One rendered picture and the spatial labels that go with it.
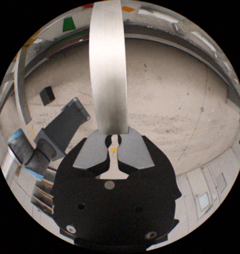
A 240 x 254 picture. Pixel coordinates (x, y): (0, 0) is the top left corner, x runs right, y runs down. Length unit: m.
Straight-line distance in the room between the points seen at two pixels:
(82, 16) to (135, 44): 0.83
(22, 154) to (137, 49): 1.21
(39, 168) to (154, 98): 1.18
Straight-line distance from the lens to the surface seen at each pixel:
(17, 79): 0.28
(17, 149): 0.56
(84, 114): 1.07
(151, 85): 1.00
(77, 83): 1.04
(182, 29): 0.34
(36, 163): 0.60
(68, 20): 0.27
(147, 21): 0.32
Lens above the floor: 0.94
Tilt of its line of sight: 58 degrees down
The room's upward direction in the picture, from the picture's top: 178 degrees clockwise
